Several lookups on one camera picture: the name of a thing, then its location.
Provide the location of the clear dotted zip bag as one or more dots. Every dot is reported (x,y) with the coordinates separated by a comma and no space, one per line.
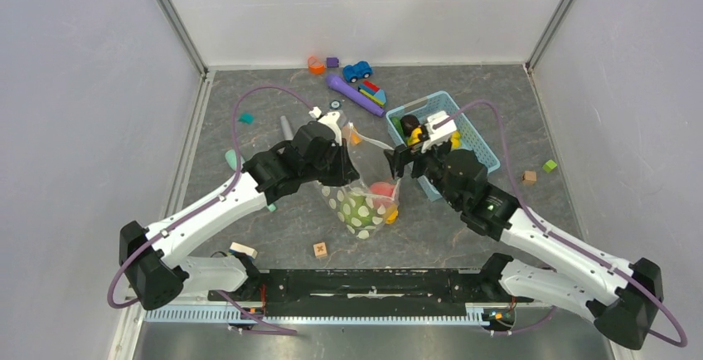
(369,160)

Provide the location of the teal toy microphone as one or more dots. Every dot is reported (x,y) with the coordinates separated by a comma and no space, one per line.
(233,159)

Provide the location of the purple small block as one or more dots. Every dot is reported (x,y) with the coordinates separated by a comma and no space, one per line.
(332,62)

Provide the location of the blue toy car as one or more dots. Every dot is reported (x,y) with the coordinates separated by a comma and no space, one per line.
(359,71)

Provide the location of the green small cube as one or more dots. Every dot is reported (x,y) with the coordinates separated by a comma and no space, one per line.
(550,166)

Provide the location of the wooden cube with cross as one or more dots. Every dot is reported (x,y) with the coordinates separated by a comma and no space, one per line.
(320,250)

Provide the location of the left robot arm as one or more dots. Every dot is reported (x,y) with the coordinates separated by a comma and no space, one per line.
(157,260)

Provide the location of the multicolour block stack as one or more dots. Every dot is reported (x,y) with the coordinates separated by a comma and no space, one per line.
(373,92)

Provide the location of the orange shape block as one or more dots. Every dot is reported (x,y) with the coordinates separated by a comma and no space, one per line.
(316,65)

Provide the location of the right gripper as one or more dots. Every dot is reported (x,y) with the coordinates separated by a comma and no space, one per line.
(397,159)

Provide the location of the brown wooden cube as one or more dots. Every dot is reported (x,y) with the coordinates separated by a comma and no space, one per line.
(529,177)

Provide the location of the purple toy microphone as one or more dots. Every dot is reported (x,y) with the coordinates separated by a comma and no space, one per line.
(336,83)

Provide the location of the teal small block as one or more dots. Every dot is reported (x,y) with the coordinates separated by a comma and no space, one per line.
(246,118)

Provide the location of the light blue plastic basket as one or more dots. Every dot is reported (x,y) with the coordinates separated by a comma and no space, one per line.
(423,107)

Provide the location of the yellow banana bunch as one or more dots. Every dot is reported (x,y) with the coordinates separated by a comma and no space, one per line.
(414,138)

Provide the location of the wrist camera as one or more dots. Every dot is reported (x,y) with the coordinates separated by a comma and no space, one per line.
(334,120)
(440,129)

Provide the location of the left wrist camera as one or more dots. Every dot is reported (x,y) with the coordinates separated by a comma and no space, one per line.
(334,120)

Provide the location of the dark avocado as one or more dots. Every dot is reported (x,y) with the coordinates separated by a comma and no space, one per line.
(408,124)

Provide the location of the green cucumber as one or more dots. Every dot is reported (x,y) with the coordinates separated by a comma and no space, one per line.
(397,126)

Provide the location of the green cabbage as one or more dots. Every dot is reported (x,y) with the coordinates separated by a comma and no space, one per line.
(358,212)

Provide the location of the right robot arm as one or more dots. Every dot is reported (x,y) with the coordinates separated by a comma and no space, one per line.
(618,296)

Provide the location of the yellow oval block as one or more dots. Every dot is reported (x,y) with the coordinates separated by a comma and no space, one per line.
(391,215)

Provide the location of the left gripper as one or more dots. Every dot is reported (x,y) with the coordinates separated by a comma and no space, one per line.
(346,172)

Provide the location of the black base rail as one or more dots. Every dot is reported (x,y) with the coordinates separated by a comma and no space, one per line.
(369,292)

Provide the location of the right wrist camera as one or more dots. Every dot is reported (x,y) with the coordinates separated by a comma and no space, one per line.
(440,129)

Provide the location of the white block with blue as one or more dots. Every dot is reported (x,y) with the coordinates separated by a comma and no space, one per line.
(240,249)

